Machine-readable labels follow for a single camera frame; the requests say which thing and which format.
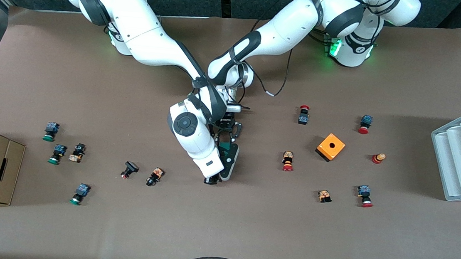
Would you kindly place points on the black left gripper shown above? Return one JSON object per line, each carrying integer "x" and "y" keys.
{"x": 226, "y": 124}

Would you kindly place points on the red mushroom button black block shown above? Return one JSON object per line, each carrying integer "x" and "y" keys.
{"x": 303, "y": 116}

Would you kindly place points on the red button orange contact block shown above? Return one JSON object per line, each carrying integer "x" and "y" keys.
{"x": 288, "y": 161}

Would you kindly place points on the black square button red base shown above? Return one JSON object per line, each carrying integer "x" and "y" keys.
{"x": 129, "y": 170}

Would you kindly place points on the beige black switch block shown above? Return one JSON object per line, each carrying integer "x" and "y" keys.
{"x": 77, "y": 152}

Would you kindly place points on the red button blue contact block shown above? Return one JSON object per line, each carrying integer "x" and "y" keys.
{"x": 365, "y": 124}
{"x": 365, "y": 196}

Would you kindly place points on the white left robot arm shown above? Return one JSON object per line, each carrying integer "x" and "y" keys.
{"x": 289, "y": 30}

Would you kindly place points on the red yellow button cap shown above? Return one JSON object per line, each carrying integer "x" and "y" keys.
{"x": 378, "y": 158}

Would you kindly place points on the green button blue contact block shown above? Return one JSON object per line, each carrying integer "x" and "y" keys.
{"x": 79, "y": 193}
{"x": 50, "y": 131}
{"x": 57, "y": 154}

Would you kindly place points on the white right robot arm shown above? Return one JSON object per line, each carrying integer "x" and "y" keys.
{"x": 158, "y": 44}

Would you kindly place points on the orange button enclosure box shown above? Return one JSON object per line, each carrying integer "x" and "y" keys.
{"x": 331, "y": 146}

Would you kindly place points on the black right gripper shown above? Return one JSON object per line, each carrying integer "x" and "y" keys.
{"x": 213, "y": 180}

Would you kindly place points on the black button orange contact block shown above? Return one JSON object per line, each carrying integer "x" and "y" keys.
{"x": 154, "y": 176}

